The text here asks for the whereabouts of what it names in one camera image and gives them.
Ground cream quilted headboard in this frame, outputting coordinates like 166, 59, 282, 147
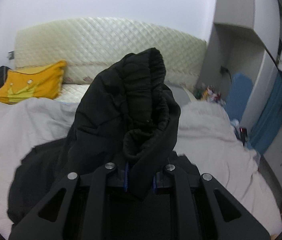
14, 17, 207, 91

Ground wall power socket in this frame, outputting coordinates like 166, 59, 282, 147
8, 51, 15, 60

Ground yellow crown pillow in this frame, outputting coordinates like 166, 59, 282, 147
0, 60, 67, 105

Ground black puffer jacket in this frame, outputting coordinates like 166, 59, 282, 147
7, 47, 199, 227

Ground blue curtain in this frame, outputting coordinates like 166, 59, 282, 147
249, 72, 282, 155

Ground blue folding chair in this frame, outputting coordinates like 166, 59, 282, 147
224, 73, 253, 122

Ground light grey duvet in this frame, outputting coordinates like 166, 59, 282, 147
0, 99, 282, 238

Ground grey white wardrobe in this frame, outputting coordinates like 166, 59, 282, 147
196, 0, 282, 198

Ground black device with red light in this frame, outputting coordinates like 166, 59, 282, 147
239, 127, 248, 146

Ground small items on shelf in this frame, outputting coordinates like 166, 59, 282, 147
194, 86, 225, 106

